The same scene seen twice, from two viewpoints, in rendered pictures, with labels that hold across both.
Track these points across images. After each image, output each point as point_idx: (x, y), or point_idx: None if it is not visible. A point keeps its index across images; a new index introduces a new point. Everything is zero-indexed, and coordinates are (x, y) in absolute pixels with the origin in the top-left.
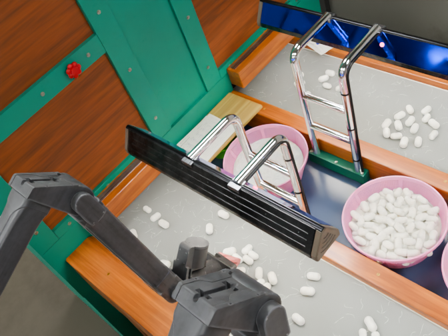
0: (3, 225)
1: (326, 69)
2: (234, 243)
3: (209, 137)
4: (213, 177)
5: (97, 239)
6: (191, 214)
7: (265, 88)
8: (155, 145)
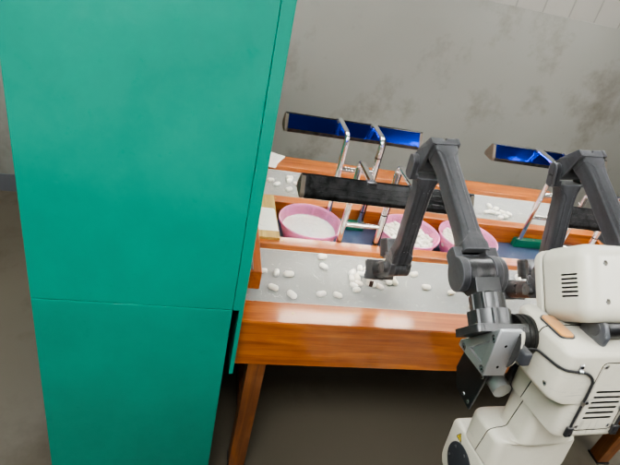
0: (455, 162)
1: (282, 176)
2: (346, 269)
3: (369, 170)
4: (395, 187)
5: (424, 203)
6: (297, 264)
7: None
8: (338, 179)
